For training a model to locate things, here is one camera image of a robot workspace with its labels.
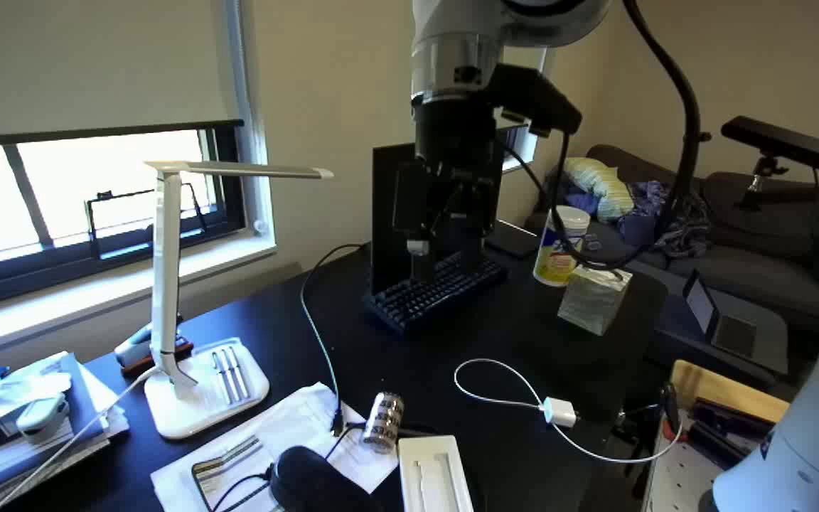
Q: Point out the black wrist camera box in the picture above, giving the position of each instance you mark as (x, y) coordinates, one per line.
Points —
(539, 100)

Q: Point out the black framed window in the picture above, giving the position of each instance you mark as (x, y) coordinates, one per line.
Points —
(49, 189)

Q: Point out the dark grey couch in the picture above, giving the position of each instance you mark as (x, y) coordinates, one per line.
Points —
(781, 236)

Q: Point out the silver pen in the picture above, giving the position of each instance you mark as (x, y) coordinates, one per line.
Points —
(239, 371)
(225, 376)

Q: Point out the white desk lamp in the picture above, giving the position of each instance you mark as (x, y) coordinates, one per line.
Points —
(167, 286)

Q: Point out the blue crumpled cloth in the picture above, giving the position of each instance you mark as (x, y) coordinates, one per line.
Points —
(654, 214)

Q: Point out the teal white small device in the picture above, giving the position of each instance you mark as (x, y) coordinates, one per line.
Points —
(42, 415)

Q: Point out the yellow disinfectant wipes canister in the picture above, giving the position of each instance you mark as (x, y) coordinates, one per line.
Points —
(556, 256)

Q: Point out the silver metal tool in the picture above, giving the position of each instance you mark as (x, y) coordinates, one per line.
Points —
(225, 457)

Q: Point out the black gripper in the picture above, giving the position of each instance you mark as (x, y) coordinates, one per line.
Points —
(454, 144)

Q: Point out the black computer mouse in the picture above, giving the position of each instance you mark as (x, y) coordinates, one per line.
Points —
(310, 479)

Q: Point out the patterned tissue box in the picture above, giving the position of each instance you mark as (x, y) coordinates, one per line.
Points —
(593, 302)

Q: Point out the white moulded tray box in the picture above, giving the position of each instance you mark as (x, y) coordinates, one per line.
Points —
(440, 444)

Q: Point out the open grey laptop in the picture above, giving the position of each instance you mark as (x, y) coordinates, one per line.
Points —
(747, 336)

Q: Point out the white charger adapter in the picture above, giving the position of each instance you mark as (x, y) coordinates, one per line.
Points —
(558, 410)

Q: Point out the black camera on stand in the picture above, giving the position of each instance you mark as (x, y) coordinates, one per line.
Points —
(775, 138)

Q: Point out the blue white handheld device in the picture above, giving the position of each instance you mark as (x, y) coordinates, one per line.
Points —
(135, 347)

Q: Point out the black keyboard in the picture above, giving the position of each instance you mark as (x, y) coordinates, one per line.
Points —
(428, 295)

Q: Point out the printed white paper sheet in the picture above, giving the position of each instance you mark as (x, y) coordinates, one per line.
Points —
(306, 415)

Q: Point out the white roller blind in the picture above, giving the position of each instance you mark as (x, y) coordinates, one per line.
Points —
(86, 59)

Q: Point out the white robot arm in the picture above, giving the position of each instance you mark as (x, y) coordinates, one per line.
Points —
(455, 47)

